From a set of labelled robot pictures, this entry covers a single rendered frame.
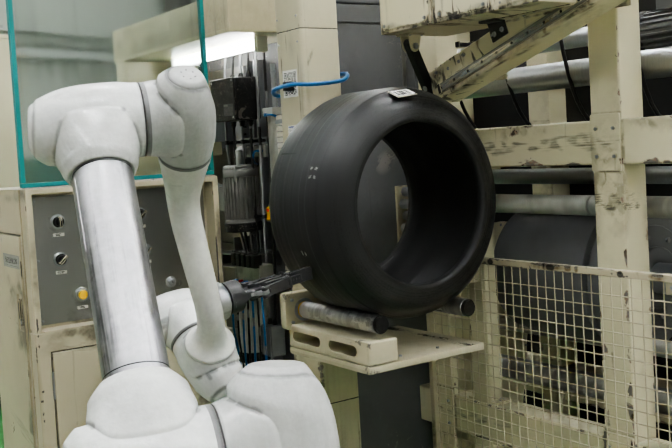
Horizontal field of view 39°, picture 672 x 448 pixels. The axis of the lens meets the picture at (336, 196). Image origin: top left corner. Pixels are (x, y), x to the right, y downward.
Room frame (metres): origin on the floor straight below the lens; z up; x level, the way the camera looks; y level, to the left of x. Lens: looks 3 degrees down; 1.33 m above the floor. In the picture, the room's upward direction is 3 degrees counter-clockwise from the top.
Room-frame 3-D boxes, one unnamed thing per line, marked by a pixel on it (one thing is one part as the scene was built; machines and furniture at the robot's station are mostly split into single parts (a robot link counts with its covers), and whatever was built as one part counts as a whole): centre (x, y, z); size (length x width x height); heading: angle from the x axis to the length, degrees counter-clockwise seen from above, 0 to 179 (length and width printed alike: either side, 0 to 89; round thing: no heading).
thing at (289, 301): (2.61, -0.01, 0.90); 0.40 x 0.03 x 0.10; 124
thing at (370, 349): (2.38, 0.01, 0.84); 0.36 x 0.09 x 0.06; 34
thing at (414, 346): (2.46, -0.11, 0.80); 0.37 x 0.36 x 0.02; 124
